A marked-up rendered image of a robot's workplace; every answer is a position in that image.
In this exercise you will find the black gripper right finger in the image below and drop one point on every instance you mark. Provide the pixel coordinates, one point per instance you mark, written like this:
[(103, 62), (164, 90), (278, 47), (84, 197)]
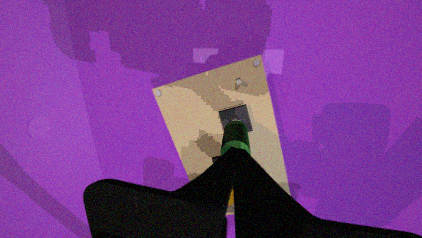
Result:
[(264, 210)]

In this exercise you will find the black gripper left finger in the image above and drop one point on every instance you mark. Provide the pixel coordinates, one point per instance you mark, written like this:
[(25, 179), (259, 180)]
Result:
[(195, 210)]

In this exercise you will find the tan circuit board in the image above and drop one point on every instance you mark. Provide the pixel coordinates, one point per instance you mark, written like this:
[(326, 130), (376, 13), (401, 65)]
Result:
[(208, 113)]

